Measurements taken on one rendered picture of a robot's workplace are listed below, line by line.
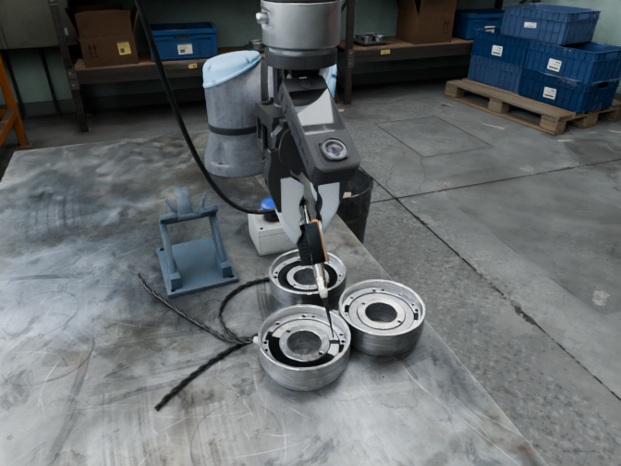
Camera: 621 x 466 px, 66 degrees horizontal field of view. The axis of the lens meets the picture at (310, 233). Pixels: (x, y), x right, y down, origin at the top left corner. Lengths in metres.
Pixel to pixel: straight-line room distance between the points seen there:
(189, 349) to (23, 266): 0.34
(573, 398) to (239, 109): 1.35
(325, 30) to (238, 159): 0.58
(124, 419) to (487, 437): 0.37
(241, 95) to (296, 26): 0.53
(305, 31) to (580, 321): 1.79
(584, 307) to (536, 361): 0.42
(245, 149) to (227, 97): 0.11
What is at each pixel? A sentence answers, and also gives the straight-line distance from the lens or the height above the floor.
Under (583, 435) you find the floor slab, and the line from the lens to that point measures 1.70.
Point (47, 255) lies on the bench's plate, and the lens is 0.86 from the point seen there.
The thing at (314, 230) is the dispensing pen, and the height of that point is 0.94.
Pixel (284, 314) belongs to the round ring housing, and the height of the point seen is 0.83.
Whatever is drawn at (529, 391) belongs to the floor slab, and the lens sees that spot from 1.75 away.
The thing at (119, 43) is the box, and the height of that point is 0.60.
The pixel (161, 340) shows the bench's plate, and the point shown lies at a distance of 0.63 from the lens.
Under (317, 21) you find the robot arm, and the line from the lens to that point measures 0.46.
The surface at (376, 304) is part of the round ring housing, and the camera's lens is 0.62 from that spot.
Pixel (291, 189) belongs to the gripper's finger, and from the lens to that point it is 0.51.
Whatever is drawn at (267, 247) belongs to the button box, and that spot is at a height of 0.81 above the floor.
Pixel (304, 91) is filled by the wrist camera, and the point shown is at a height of 1.10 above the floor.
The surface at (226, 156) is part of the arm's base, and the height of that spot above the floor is 0.84.
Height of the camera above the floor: 1.22
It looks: 31 degrees down
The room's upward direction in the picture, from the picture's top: straight up
